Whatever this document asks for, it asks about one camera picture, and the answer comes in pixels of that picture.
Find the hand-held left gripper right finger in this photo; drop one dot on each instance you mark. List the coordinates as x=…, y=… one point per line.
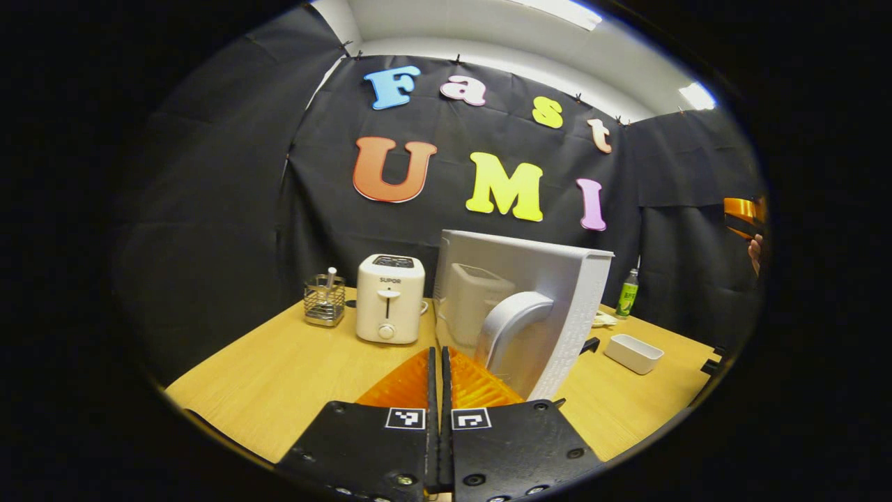
x=516, y=446

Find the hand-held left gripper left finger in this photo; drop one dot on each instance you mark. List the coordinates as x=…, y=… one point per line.
x=369, y=446

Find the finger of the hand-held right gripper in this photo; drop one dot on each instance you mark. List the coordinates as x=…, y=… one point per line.
x=742, y=213

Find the white microwave oven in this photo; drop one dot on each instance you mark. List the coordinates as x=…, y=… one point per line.
x=543, y=279

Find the small ceiling light panel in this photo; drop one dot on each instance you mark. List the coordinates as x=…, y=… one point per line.
x=697, y=96

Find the green drink bottle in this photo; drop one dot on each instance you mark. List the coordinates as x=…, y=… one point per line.
x=627, y=300

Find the white toaster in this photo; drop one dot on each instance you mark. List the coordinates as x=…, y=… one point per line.
x=390, y=300

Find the small white rectangular dish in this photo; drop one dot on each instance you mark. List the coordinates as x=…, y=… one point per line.
x=633, y=352

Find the white utensil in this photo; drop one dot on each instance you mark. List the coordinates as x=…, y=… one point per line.
x=331, y=275

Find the long ceiling light panel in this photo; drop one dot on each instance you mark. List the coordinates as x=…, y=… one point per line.
x=561, y=10

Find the black backdrop cloth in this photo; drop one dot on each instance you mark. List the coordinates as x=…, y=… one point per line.
x=230, y=209

